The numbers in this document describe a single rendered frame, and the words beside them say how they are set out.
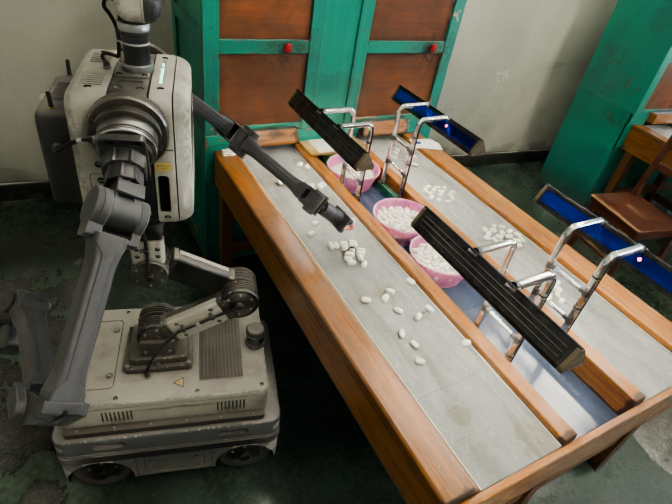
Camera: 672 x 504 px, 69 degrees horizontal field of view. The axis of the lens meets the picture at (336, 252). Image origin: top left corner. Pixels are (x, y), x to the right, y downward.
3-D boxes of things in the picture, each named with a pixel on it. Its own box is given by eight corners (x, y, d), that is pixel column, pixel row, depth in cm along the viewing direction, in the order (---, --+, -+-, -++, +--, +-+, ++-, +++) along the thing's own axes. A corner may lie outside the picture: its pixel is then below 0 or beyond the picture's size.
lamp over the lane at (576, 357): (560, 375, 113) (573, 355, 108) (409, 225, 154) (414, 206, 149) (582, 365, 116) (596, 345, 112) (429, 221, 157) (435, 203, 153)
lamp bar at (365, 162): (355, 172, 176) (358, 154, 172) (287, 104, 217) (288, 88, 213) (373, 169, 180) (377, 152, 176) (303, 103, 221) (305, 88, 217)
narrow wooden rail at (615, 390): (618, 422, 153) (637, 402, 146) (344, 155, 272) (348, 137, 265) (629, 417, 155) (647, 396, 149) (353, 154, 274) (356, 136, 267)
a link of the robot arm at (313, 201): (224, 145, 179) (242, 121, 178) (232, 149, 184) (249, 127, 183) (306, 215, 166) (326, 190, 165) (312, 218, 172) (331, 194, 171)
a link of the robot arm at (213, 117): (220, 138, 188) (236, 118, 187) (241, 156, 182) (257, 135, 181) (131, 77, 148) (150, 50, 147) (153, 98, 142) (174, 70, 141)
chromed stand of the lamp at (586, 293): (551, 359, 168) (615, 259, 141) (510, 319, 181) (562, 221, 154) (586, 344, 176) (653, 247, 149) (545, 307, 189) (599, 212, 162)
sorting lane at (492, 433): (478, 495, 121) (481, 491, 119) (237, 156, 240) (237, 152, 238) (559, 450, 134) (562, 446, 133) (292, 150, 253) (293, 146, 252)
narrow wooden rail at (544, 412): (549, 462, 138) (565, 441, 131) (291, 161, 257) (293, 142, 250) (561, 455, 141) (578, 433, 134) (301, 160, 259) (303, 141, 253)
